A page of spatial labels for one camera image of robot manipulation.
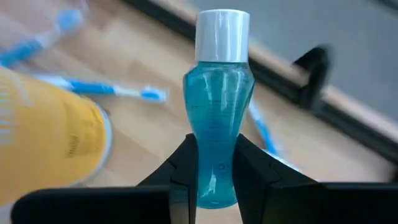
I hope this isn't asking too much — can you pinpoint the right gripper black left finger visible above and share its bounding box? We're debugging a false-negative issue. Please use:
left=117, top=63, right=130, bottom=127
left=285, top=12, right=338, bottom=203
left=10, top=133, right=200, bottom=224

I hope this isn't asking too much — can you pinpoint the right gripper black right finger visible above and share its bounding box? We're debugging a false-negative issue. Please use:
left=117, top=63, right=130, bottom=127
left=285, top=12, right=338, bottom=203
left=232, top=133, right=398, bottom=224

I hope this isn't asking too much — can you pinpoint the white plastic cup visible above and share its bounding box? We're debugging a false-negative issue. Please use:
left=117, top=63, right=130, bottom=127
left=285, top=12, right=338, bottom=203
left=0, top=65, right=114, bottom=208

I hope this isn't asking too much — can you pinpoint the grey blue toothbrush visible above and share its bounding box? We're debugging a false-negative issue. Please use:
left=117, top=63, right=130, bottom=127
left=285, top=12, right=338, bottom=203
left=247, top=99, right=299, bottom=172

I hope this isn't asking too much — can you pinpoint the blue white toothbrush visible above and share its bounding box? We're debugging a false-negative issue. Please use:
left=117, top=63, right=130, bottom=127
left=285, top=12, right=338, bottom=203
left=32, top=74, right=169, bottom=103
left=0, top=7, right=85, bottom=68

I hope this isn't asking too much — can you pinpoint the teal toothpaste tube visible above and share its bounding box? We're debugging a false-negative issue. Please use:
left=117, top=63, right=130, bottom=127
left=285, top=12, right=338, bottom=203
left=182, top=8, right=256, bottom=210

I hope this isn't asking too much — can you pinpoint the black frame clamp bracket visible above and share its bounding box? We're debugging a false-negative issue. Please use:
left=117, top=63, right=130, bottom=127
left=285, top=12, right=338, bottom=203
left=292, top=45, right=332, bottom=110

